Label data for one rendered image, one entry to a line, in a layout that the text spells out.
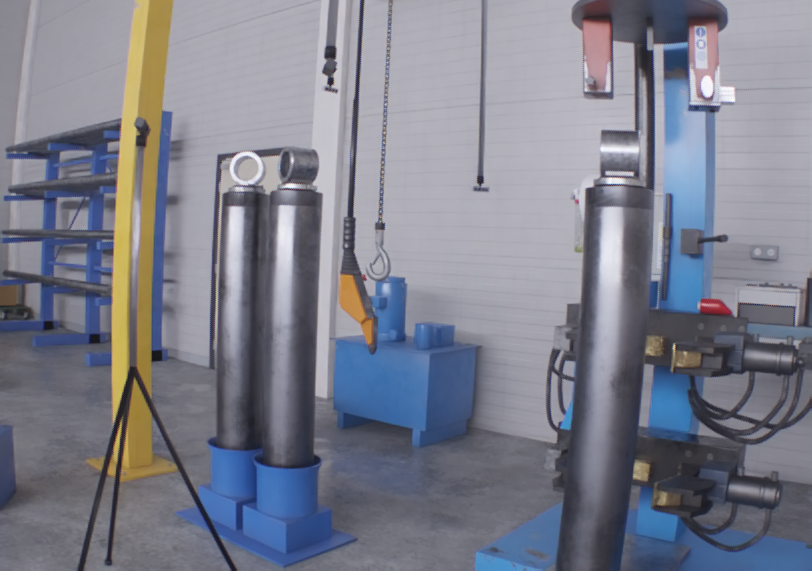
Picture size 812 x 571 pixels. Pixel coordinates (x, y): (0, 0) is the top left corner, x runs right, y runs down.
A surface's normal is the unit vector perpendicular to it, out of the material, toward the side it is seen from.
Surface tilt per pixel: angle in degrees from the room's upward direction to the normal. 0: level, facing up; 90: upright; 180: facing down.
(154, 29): 90
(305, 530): 90
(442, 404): 90
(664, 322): 90
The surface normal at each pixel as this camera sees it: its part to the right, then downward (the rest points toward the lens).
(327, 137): -0.62, 0.00
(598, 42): -0.36, 0.01
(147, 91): 0.78, 0.05
